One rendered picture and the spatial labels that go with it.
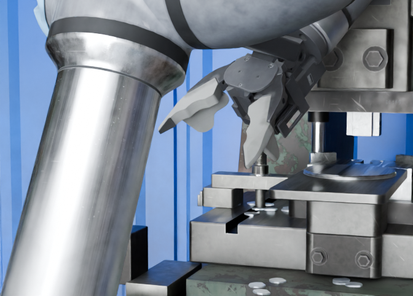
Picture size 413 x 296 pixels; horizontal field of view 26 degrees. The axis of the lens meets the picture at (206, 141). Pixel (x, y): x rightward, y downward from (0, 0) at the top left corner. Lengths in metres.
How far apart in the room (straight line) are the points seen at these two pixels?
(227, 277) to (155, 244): 1.51
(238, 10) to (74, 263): 0.22
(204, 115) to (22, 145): 1.79
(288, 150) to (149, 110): 0.87
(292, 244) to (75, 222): 0.62
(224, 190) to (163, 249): 1.33
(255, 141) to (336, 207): 0.24
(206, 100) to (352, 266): 0.30
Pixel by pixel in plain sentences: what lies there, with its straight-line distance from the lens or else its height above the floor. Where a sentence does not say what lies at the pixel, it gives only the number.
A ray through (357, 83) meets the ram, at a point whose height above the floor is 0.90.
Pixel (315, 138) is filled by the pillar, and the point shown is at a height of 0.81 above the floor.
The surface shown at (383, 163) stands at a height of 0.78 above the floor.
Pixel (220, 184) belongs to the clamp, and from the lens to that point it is 1.39.
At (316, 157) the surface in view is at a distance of 1.37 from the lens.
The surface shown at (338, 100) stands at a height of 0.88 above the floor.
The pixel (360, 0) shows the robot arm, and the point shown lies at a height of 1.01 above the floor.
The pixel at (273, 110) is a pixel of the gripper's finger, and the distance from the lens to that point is 1.00.
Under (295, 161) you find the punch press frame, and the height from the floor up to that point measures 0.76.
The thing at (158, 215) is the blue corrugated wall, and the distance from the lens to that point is 2.68.
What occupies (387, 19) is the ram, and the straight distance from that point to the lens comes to 1.26.
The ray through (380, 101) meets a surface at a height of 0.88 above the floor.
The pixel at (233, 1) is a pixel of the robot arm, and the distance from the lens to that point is 0.66.
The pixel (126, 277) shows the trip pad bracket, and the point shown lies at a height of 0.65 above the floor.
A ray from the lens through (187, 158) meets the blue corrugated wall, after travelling 2.62.
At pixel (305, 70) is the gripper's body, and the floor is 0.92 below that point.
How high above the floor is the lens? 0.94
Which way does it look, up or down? 6 degrees down
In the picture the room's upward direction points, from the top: straight up
